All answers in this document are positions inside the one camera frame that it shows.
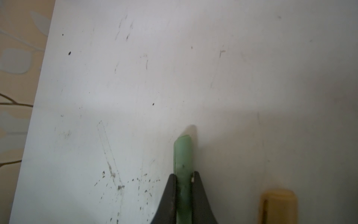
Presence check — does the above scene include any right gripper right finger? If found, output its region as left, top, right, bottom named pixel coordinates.
left=191, top=171, right=218, bottom=224

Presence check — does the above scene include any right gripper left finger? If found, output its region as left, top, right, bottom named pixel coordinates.
left=151, top=174, right=177, bottom=224

